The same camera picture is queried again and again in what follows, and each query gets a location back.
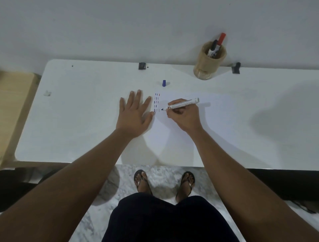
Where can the person's left sandal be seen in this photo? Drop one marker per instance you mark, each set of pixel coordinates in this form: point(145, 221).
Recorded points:
point(142, 182)

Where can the person's sandal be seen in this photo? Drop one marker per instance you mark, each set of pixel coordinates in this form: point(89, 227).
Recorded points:
point(185, 185)
point(142, 182)

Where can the white marker with blue tip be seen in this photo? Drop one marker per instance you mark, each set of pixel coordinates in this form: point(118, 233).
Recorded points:
point(183, 103)

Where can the black capped marker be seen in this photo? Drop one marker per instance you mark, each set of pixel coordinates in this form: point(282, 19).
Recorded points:
point(212, 48)

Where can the person's right forearm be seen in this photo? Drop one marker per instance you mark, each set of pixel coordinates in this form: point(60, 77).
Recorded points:
point(244, 189)

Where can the dark blue shorts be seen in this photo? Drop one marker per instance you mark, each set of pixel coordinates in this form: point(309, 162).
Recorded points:
point(167, 219)

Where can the wooden pen holder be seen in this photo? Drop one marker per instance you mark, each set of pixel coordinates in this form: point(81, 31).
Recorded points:
point(208, 63)

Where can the person's left hand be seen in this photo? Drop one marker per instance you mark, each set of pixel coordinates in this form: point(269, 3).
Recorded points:
point(130, 119)

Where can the red capped marker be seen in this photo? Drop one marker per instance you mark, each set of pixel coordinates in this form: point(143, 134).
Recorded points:
point(220, 40)

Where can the person's left middle finger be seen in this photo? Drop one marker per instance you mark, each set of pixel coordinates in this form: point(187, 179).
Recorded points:
point(138, 98)

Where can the person's left thumb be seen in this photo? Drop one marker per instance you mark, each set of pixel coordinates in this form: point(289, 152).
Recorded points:
point(149, 118)

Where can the person's left forearm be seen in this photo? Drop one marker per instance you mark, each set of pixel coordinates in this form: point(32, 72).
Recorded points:
point(62, 189)

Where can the person's right thumb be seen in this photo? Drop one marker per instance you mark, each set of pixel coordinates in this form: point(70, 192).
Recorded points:
point(174, 112)

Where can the person's right hand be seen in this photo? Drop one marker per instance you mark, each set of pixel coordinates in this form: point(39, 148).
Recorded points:
point(188, 117)

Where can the white paper sheet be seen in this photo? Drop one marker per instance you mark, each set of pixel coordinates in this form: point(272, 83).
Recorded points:
point(211, 129)

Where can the black low furniture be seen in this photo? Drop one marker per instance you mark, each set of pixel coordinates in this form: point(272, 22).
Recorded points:
point(289, 184)
point(17, 184)

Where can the person's right sandal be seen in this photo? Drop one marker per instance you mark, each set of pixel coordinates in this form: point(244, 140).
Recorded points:
point(185, 185)

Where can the person's left little finger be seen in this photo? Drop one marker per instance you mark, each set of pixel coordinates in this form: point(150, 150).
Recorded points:
point(122, 104)

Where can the light wooden side table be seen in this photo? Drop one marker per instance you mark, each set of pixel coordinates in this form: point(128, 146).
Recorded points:
point(13, 107)

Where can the black table clip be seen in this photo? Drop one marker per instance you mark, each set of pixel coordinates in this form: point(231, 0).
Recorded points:
point(236, 68)
point(142, 65)

